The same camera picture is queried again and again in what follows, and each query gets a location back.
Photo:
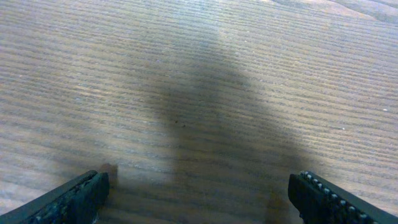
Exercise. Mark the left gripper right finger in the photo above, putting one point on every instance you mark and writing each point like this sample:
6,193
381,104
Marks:
320,201

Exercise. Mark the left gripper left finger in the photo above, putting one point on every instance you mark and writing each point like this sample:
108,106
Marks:
77,201

